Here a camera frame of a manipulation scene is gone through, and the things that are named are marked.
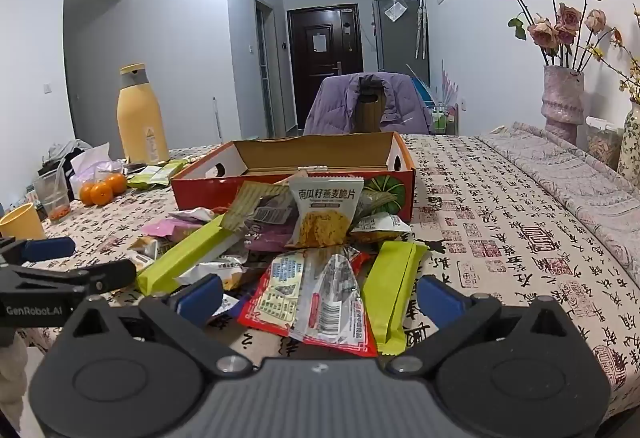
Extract grey refrigerator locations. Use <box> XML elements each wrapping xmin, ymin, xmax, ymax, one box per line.
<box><xmin>372</xmin><ymin>0</ymin><xmax>431</xmax><ymax>79</ymax></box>

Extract white oat crisp packet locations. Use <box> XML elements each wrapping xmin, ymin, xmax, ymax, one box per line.
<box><xmin>287</xmin><ymin>170</ymin><xmax>365</xmax><ymax>249</ymax></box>

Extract pink ceramic vase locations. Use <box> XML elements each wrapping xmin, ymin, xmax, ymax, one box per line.
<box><xmin>542</xmin><ymin>64</ymin><xmax>586</xmax><ymax>146</ymax></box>

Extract yellow flower branches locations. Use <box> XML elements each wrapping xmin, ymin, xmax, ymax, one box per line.
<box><xmin>587</xmin><ymin>3</ymin><xmax>640</xmax><ymax>105</ymax></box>

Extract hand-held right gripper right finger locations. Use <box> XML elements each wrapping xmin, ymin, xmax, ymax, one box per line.
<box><xmin>387</xmin><ymin>275</ymin><xmax>576</xmax><ymax>379</ymax></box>

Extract orange cardboard box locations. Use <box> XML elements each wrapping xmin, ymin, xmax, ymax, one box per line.
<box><xmin>170</xmin><ymin>132</ymin><xmax>416</xmax><ymax>224</ymax></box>

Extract clear storage jar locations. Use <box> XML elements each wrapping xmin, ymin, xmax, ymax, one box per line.
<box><xmin>585</xmin><ymin>117</ymin><xmax>623</xmax><ymax>171</ymax></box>

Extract grey printed snack packet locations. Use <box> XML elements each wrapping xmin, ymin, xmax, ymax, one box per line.
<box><xmin>250</xmin><ymin>198</ymin><xmax>296</xmax><ymax>226</ymax></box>

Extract pink snack packet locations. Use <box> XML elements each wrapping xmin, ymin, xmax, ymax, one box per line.
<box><xmin>141</xmin><ymin>218</ymin><xmax>201</xmax><ymax>240</ymax></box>

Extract wire rack with bottles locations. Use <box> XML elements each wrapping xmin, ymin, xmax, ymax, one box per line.
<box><xmin>427</xmin><ymin>103</ymin><xmax>458</xmax><ymax>136</ymax></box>

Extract yellow thermos bottle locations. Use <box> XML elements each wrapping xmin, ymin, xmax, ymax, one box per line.
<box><xmin>116</xmin><ymin>64</ymin><xmax>170</xmax><ymax>165</ymax></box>

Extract person's left forearm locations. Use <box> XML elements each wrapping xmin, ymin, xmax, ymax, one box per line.
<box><xmin>0</xmin><ymin>333</ymin><xmax>30</xmax><ymax>434</ymax></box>

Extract mop handle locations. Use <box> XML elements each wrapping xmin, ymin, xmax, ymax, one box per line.
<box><xmin>212</xmin><ymin>97</ymin><xmax>224</xmax><ymax>144</ymax></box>

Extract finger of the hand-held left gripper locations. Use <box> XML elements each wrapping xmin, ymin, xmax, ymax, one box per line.
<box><xmin>0</xmin><ymin>259</ymin><xmax>137</xmax><ymax>294</ymax></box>
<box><xmin>0</xmin><ymin>237</ymin><xmax>77</xmax><ymax>265</ymax></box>

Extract dried pink rose bouquet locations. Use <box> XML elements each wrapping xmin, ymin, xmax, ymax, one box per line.
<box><xmin>485</xmin><ymin>0</ymin><xmax>623</xmax><ymax>69</ymax></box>

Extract pile of clothes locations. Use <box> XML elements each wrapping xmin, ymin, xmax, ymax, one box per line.
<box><xmin>42</xmin><ymin>138</ymin><xmax>93</xmax><ymax>174</ymax></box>

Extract bread snack packet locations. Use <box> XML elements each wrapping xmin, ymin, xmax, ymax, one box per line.
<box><xmin>127</xmin><ymin>238</ymin><xmax>161</xmax><ymax>274</ymax></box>

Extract wooden chair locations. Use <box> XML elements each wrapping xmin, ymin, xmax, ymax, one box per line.
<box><xmin>356</xmin><ymin>88</ymin><xmax>386</xmax><ymax>134</ymax></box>

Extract plastic bag with tissues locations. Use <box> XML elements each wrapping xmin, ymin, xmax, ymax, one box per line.
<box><xmin>70</xmin><ymin>143</ymin><xmax>126</xmax><ymax>199</ymax></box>

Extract yellow cup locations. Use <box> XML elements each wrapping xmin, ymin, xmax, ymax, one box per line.
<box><xmin>0</xmin><ymin>204</ymin><xmax>47</xmax><ymax>241</ymax></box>

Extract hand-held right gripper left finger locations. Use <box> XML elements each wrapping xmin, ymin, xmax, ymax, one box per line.
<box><xmin>65</xmin><ymin>274</ymin><xmax>253</xmax><ymax>376</ymax></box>

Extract red and clear snack packet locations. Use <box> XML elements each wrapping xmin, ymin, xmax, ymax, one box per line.
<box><xmin>237</xmin><ymin>245</ymin><xmax>378</xmax><ymax>359</ymax></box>

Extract grey interior door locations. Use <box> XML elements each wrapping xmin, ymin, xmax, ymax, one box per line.
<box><xmin>253</xmin><ymin>0</ymin><xmax>277</xmax><ymax>139</ymax></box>

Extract purple padded jacket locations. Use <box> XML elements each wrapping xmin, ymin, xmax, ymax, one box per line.
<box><xmin>303</xmin><ymin>73</ymin><xmax>431</xmax><ymax>137</ymax></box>

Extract folded patterned quilt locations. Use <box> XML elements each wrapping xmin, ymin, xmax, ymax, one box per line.
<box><xmin>475</xmin><ymin>120</ymin><xmax>640</xmax><ymax>289</ymax></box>

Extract patterned slim vase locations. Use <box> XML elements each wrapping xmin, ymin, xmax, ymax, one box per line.
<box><xmin>617</xmin><ymin>100</ymin><xmax>640</xmax><ymax>189</ymax></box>

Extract clear plastic cup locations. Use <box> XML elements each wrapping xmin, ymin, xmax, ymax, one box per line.
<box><xmin>32</xmin><ymin>170</ymin><xmax>71</xmax><ymax>224</ymax></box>

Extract dark brown entrance door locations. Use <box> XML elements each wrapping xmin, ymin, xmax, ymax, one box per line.
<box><xmin>287</xmin><ymin>4</ymin><xmax>365</xmax><ymax>131</ymax></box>

